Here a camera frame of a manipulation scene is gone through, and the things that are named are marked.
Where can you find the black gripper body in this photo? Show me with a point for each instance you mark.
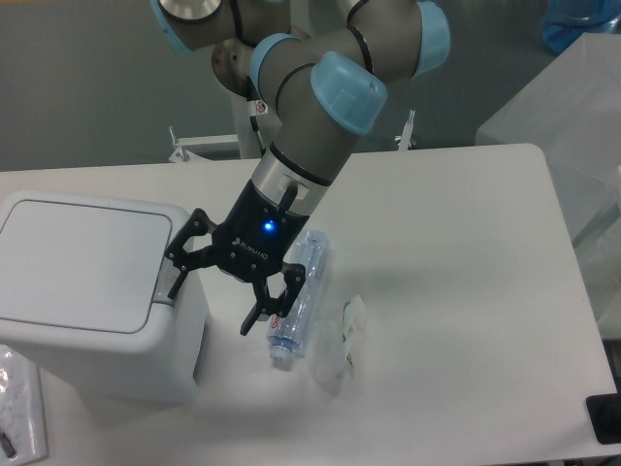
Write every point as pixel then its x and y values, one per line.
pixel 257 233

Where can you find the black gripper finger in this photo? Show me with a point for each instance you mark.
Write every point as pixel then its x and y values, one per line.
pixel 198 225
pixel 294 275

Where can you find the white plastic trash can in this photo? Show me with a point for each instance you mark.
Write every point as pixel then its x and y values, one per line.
pixel 85 294

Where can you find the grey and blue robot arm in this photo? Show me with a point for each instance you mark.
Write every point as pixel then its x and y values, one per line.
pixel 327 92

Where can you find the clear plastic water bottle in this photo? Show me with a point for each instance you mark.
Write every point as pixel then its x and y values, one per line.
pixel 287 336

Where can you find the clear plastic tray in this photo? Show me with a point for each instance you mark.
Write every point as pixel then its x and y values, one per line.
pixel 24 438

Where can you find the white side table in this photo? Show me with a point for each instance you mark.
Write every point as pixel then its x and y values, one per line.
pixel 570 110

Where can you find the black device at table edge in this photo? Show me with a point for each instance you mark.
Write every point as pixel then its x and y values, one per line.
pixel 604 413

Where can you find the white metal base frame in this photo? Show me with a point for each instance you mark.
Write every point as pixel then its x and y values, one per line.
pixel 187 149

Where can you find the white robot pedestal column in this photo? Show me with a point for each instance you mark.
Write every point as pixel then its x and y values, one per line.
pixel 253 126

